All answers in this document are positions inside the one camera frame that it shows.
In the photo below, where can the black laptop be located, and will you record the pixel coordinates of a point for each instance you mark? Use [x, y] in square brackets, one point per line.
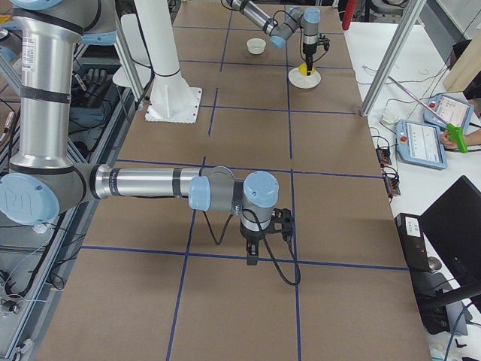
[452, 226]

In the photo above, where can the orange black connector box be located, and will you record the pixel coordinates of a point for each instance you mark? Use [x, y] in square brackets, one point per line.
[391, 182]
[383, 156]

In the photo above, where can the blue teach pendant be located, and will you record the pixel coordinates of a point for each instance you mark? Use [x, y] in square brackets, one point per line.
[419, 144]
[452, 110]

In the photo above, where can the upper orange black connector box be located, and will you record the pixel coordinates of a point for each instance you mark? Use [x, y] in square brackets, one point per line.
[383, 156]

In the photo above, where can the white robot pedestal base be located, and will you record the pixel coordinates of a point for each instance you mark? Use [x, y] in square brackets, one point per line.
[172, 100]

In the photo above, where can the near blue teach pendant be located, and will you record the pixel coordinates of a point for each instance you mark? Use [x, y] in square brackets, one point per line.
[419, 144]

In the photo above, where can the aluminium frame post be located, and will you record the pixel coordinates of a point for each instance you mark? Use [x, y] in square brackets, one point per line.
[396, 44]

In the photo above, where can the lower orange black connector box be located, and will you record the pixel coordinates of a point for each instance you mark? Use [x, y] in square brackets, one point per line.
[391, 182]

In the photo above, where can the white round plate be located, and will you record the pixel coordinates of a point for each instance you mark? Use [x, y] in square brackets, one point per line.
[297, 79]

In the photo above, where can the green handled grabber tool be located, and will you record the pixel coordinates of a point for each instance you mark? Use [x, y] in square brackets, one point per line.
[455, 133]

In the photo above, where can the yellow lemon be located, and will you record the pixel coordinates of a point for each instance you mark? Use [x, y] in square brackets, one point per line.
[301, 69]

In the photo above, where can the small white bowl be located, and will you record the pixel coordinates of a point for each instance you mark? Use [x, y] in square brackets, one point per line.
[256, 46]

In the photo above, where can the person's hand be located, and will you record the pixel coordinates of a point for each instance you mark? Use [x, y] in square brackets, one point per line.
[447, 143]

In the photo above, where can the far blue teach pendant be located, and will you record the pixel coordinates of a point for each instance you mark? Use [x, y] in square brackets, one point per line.
[452, 110]

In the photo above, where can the wooden board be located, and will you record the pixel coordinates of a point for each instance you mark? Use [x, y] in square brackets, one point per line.
[464, 66]

